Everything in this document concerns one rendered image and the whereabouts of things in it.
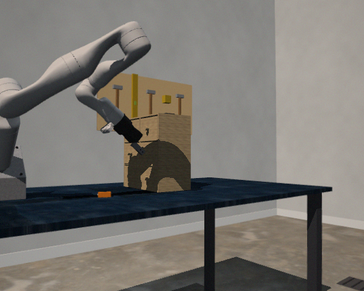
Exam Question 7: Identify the small wooden chest of drawers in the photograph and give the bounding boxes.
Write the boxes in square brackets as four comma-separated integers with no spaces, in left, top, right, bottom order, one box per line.
[124,113,191,193]

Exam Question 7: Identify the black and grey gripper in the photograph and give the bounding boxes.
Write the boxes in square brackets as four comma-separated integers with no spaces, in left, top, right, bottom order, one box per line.
[100,106,145,155]

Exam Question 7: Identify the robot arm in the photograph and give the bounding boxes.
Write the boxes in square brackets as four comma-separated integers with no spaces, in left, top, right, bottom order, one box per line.
[0,21,151,170]

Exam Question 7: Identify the orange rectangular block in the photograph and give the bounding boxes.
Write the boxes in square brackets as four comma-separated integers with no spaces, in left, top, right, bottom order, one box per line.
[97,191,111,197]

